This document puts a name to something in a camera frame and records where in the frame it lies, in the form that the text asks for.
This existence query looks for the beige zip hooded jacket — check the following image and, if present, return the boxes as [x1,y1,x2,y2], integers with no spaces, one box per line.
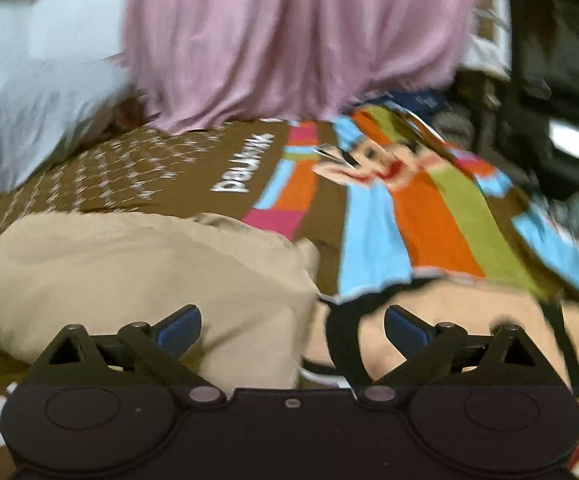
[0,212,323,392]

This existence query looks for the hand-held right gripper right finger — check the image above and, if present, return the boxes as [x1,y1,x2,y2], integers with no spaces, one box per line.
[358,304,570,407]

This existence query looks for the grey bundled duvet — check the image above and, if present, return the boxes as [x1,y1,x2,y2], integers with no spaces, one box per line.
[0,45,136,202]

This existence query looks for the black mesh office chair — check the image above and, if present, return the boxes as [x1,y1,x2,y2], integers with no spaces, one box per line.
[498,0,579,243]

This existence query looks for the pink curtain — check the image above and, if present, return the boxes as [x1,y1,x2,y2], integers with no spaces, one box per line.
[120,0,496,136]

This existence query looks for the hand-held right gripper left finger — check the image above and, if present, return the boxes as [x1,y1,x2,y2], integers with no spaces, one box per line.
[24,304,228,408]

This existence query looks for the brown colourful printed blanket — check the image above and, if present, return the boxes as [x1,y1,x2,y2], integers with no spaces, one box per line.
[0,102,579,480]

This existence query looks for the dark blue clothes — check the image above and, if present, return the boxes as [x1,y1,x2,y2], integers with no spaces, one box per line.
[364,87,451,117]

